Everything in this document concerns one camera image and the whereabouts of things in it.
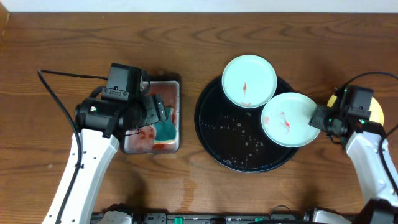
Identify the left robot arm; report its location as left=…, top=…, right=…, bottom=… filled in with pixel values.
left=44, top=95, right=172, bottom=223

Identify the black round tray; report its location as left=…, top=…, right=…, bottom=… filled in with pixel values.
left=194, top=76, right=299, bottom=173

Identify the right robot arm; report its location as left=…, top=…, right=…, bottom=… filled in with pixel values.
left=310, top=100, right=397, bottom=224

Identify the light blue plate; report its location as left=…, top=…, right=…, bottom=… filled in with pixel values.
left=221, top=55, right=277, bottom=109
left=261, top=92, right=320, bottom=147

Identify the black rectangular sponge tray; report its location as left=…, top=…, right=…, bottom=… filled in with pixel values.
left=121, top=79, right=180, bottom=154

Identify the light blue top plate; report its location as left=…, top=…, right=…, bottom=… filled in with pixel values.
left=221, top=55, right=277, bottom=109

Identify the yellow plate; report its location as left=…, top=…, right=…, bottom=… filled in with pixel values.
left=327, top=95, right=384, bottom=126

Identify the green yellow sponge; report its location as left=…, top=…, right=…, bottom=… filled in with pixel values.
left=154, top=107, right=177, bottom=144

